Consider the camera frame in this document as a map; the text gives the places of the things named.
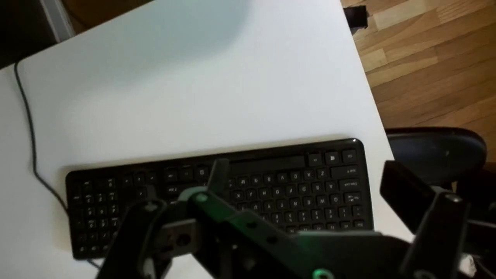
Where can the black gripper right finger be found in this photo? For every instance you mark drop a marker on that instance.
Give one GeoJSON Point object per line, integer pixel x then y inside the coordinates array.
{"type": "Point", "coordinates": [436, 226]}

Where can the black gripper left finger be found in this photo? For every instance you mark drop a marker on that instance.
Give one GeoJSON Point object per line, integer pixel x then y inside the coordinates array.
{"type": "Point", "coordinates": [242, 222]}

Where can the black computer keyboard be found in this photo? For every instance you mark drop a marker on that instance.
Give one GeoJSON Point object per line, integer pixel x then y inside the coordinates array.
{"type": "Point", "coordinates": [289, 180]}

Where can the black leather office chair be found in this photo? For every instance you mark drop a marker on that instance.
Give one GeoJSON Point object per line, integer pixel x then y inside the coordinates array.
{"type": "Point", "coordinates": [439, 152]}

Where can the small black object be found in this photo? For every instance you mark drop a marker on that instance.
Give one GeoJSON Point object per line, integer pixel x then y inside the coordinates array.
{"type": "Point", "coordinates": [357, 16]}

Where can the grey metal bar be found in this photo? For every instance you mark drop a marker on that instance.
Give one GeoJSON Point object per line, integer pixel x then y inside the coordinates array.
{"type": "Point", "coordinates": [58, 17]}

